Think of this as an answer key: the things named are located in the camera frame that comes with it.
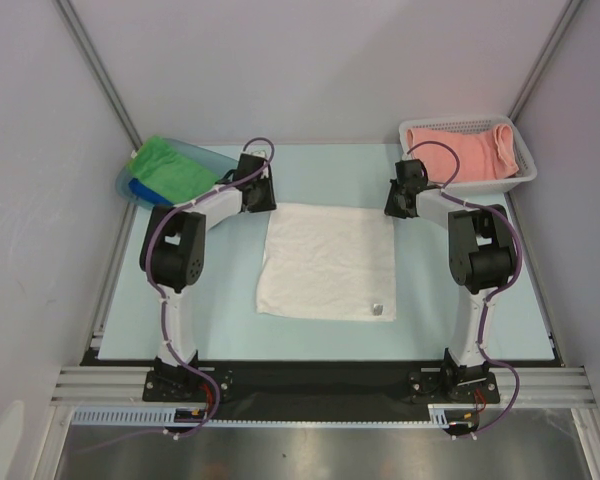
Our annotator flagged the pink towel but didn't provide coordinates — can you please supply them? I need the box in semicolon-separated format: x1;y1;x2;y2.
405;123;519;184

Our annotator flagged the white towel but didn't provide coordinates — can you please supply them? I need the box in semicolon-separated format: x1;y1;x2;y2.
256;203;397;322

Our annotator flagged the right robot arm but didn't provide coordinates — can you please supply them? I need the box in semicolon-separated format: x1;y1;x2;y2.
384;160;522;403

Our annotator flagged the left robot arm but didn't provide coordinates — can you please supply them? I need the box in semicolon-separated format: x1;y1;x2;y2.
140;150;276;402

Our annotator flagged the teal plastic tray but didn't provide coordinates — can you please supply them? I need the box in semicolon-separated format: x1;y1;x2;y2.
116;138;237;210

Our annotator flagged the green towel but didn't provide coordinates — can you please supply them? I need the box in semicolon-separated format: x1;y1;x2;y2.
126;136;221;205

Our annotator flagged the white perforated plastic basket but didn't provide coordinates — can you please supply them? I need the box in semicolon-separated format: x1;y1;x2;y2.
399;114;537;196

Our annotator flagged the blue towel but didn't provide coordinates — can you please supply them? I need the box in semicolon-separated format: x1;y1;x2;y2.
128;178;172;206

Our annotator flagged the white rounded object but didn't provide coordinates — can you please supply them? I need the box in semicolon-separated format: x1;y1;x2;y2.
0;399;26;479

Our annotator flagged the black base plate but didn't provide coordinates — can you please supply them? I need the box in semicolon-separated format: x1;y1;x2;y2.
79;349;564;422

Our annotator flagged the white slotted cable duct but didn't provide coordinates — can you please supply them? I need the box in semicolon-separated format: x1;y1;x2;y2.
71;405;477;430

